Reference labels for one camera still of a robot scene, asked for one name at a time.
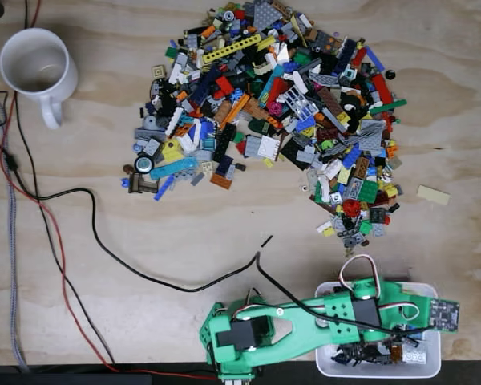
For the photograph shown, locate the grey Lego bracket piece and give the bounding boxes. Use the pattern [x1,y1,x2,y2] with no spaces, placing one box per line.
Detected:
[305,168,320,194]

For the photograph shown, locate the long black Lego brick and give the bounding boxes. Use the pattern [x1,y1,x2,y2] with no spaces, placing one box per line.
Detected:
[212,121,238,164]

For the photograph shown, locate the orange-brown three-stud Lego plate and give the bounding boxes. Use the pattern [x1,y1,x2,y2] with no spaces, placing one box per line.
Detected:
[209,172,234,191]

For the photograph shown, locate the large black Lego plate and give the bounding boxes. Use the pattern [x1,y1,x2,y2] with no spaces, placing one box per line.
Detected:
[279,137,312,172]

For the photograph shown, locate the white plastic bin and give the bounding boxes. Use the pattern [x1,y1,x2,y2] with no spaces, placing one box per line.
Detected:
[313,281,443,379]

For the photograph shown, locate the tan-brown four-stud Lego brick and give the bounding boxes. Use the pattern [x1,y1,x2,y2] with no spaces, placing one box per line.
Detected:
[213,99,233,124]

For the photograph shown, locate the bright green Lego plate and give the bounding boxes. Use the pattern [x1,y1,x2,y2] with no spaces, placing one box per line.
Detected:
[358,180,380,204]

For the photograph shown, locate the long green Lego plate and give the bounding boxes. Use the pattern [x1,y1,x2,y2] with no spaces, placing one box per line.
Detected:
[368,99,408,116]

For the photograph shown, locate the thin black cable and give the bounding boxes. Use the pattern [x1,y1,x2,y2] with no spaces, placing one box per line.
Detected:
[14,93,116,364]

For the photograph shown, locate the long red Lego brick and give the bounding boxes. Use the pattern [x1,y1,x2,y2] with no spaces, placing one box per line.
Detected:
[371,73,394,107]

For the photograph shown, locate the yellow Lego brick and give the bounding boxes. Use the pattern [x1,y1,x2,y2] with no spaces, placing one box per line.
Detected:
[160,139,186,164]

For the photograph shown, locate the white Lego plate with clips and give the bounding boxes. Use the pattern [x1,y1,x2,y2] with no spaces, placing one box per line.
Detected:
[260,135,282,160]

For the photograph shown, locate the long orange Lego plate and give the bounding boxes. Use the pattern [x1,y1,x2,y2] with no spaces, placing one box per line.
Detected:
[219,93,252,131]

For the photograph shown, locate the yellow Technic Lego beam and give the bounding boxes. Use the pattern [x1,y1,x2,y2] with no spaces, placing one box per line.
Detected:
[201,33,263,64]

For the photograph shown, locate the white ceramic mug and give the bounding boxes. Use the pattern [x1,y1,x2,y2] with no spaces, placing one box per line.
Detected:
[0,27,79,131]

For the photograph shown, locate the bare camera circuit board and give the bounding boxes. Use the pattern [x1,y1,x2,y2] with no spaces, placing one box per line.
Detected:
[430,298,461,334]

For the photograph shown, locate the red Lego gear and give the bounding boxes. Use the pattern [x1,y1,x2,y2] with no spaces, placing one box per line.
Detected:
[341,198,362,218]

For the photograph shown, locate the blue Technic Lego beam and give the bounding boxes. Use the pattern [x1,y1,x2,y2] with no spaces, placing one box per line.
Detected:
[153,174,176,202]

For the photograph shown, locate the tan flat Lego tile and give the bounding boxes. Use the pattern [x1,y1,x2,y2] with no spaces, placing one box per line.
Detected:
[416,184,452,207]

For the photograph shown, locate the grey six-stud Lego brick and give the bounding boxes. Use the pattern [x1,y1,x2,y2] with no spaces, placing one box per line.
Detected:
[296,144,317,165]

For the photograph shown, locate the black Lego wheel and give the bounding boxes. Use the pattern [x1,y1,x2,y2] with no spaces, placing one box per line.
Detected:
[133,155,154,175]

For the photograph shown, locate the long teal Lego plate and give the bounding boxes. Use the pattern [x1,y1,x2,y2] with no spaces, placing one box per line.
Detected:
[148,156,199,181]

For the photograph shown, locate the thick black cable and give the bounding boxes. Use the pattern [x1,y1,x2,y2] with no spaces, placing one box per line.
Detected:
[23,187,422,347]

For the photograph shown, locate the grey wedge Lego plate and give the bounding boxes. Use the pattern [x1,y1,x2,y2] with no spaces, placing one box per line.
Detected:
[253,0,284,31]

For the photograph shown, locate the grey braided cable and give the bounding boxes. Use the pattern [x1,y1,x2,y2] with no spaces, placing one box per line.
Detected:
[1,120,28,372]

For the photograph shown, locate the white red servo cable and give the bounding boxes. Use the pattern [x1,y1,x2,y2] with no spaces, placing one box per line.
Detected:
[338,254,382,301]

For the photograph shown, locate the dark blue Lego plate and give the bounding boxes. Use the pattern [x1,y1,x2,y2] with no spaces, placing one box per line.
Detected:
[215,156,234,178]

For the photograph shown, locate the orange masonry Lego bricks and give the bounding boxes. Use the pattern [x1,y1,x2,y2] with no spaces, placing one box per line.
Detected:
[244,97,284,130]

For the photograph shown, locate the white Lego frame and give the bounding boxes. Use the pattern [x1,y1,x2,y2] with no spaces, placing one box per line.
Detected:
[175,133,204,154]

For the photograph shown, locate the white Lego lattice window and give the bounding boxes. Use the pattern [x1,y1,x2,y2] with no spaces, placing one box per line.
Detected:
[281,85,320,122]

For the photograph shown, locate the square grey Lego plate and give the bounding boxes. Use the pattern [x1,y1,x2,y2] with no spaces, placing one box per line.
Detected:
[245,135,264,159]

